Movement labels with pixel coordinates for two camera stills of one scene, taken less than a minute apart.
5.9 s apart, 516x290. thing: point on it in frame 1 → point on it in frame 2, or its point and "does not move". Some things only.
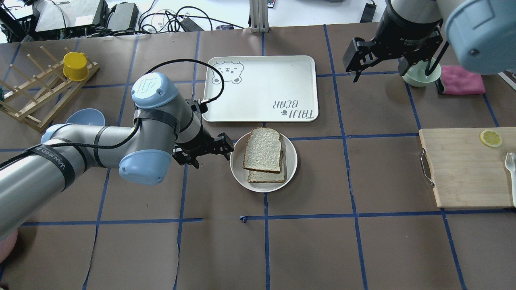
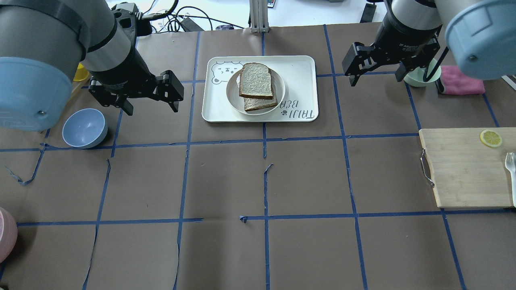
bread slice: (256, 176) → (251, 104)
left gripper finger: (225, 146) → (171, 90)
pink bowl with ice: (8, 239) does not move
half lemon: (491, 138) does not move
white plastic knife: (510, 162) does not move
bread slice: (263, 150) → (255, 81)
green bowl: (415, 75) does not move
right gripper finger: (359, 54) does not move
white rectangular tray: (262, 88) does not move
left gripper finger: (193, 160) → (127, 107)
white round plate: (241, 175) → (233, 90)
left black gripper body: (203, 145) → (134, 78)
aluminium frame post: (259, 9) does not move
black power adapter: (368, 12) does not move
